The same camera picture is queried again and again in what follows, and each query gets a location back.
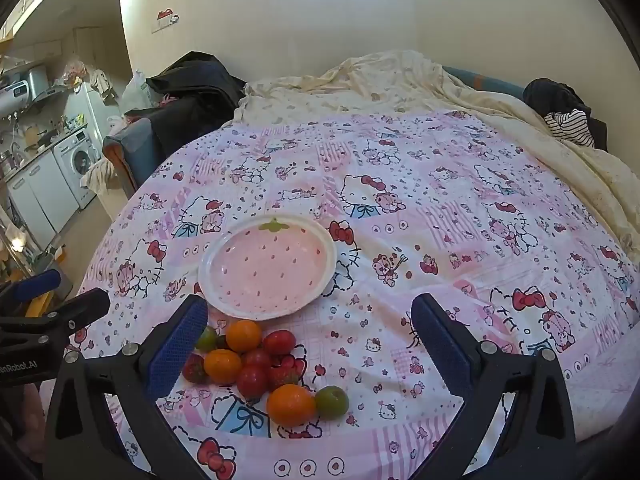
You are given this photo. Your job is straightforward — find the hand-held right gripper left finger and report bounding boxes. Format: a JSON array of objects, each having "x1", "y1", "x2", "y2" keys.
[{"x1": 44, "y1": 294, "x2": 211, "y2": 480}]

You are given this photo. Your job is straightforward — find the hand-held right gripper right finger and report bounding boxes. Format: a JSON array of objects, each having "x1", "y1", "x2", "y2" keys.
[{"x1": 410, "y1": 292, "x2": 581, "y2": 480}]

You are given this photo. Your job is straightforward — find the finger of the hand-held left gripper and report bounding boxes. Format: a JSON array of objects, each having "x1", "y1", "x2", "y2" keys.
[
  {"x1": 0, "y1": 287, "x2": 111, "y2": 349},
  {"x1": 0, "y1": 269, "x2": 62, "y2": 306}
]

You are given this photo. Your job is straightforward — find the red strawberry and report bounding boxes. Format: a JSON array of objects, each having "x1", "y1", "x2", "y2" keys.
[
  {"x1": 181, "y1": 353, "x2": 208, "y2": 384},
  {"x1": 269, "y1": 360, "x2": 306, "y2": 392}
]

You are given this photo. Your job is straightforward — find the green plum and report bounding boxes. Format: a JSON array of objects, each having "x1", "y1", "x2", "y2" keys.
[
  {"x1": 194, "y1": 326, "x2": 218, "y2": 352},
  {"x1": 314, "y1": 385, "x2": 350, "y2": 419}
]

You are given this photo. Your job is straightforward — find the orange mandarin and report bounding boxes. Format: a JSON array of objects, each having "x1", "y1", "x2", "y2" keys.
[
  {"x1": 226, "y1": 319, "x2": 263, "y2": 353},
  {"x1": 203, "y1": 349, "x2": 243, "y2": 385},
  {"x1": 266, "y1": 383, "x2": 318, "y2": 428}
]

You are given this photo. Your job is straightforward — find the pink strawberry-print plate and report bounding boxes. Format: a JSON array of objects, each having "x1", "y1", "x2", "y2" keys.
[{"x1": 198, "y1": 214, "x2": 337, "y2": 320}]

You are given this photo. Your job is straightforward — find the white kitchen cabinet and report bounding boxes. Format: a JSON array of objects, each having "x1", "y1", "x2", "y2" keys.
[{"x1": 5, "y1": 152, "x2": 81, "y2": 243}]

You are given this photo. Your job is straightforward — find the cream cloth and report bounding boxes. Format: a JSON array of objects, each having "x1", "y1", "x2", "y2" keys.
[{"x1": 80, "y1": 160, "x2": 126, "y2": 196}]

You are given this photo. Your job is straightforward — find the white washing machine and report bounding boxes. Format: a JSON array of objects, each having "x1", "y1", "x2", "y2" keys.
[{"x1": 52, "y1": 127, "x2": 101, "y2": 211}]

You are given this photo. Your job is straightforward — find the pink cartoon printed blanket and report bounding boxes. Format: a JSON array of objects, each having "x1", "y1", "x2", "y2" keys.
[{"x1": 75, "y1": 110, "x2": 640, "y2": 480}]

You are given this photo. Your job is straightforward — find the blue grey sofa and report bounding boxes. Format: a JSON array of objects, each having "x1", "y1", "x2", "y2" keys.
[{"x1": 102, "y1": 95, "x2": 236, "y2": 196}]

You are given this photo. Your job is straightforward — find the white refrigerator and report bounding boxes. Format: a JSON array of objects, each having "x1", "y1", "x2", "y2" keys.
[{"x1": 65, "y1": 82, "x2": 121, "y2": 136}]

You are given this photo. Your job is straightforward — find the white water heater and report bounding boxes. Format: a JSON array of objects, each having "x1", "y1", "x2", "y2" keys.
[{"x1": 0, "y1": 77, "x2": 36, "y2": 116}]

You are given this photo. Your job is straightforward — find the silver range hood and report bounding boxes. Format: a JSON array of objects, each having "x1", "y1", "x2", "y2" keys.
[{"x1": 25, "y1": 65, "x2": 51, "y2": 98}]

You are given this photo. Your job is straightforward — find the white plastic bag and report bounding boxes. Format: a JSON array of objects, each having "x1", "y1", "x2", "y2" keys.
[{"x1": 120, "y1": 70, "x2": 151, "y2": 113}]

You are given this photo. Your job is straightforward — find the striped garment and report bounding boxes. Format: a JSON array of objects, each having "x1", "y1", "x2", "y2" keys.
[{"x1": 544, "y1": 108, "x2": 596, "y2": 148}]

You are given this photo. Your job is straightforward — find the black jacket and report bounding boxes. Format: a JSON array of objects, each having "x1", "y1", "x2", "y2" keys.
[{"x1": 145, "y1": 51, "x2": 247, "y2": 111}]

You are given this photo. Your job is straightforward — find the cream duvet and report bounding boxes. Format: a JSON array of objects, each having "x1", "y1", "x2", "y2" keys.
[{"x1": 232, "y1": 50, "x2": 640, "y2": 251}]

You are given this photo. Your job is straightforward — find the blue cushion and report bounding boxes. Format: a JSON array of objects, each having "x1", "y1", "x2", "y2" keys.
[{"x1": 442, "y1": 65, "x2": 526, "y2": 103}]

